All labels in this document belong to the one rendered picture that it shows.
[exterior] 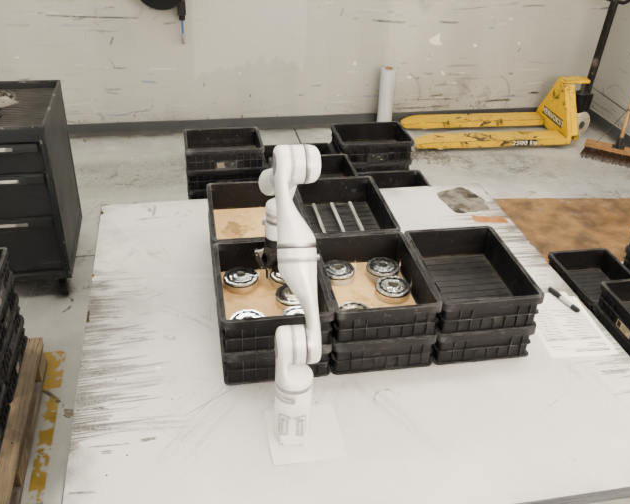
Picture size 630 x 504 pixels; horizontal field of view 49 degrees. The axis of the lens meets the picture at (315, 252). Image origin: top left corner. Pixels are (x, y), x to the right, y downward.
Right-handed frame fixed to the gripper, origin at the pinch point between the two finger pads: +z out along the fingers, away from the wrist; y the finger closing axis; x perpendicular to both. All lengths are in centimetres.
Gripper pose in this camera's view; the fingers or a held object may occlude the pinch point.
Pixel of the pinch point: (277, 274)
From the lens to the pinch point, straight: 208.9
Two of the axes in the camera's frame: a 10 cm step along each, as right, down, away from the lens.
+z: -0.4, 8.4, 5.4
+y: 10.0, -0.1, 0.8
